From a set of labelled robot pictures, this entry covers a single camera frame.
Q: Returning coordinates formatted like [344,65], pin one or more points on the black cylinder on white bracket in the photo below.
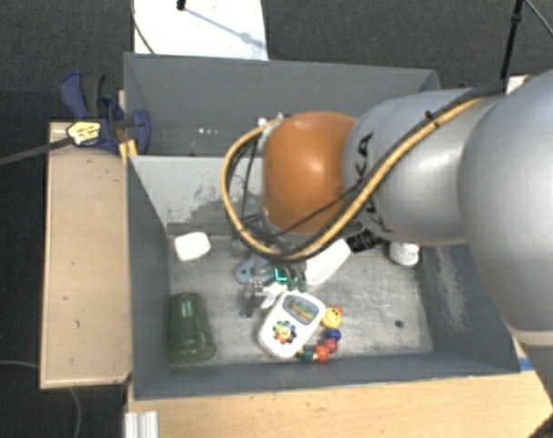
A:
[327,261]

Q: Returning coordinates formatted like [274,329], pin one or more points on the white toy with coloured beads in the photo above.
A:
[289,324]

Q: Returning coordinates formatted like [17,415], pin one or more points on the dark green cup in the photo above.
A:
[189,331]

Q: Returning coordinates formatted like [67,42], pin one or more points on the pale wood board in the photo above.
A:
[87,263]

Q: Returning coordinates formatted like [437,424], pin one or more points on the grey metal bin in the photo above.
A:
[377,299]

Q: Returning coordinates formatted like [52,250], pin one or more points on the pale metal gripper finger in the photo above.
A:
[251,300]
[271,294]

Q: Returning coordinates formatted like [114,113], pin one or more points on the light blue flat plastic piece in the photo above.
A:
[247,269]

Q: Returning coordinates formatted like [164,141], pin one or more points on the white rounded block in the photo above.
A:
[192,246]

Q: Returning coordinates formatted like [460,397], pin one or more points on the white round container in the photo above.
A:
[404,253]

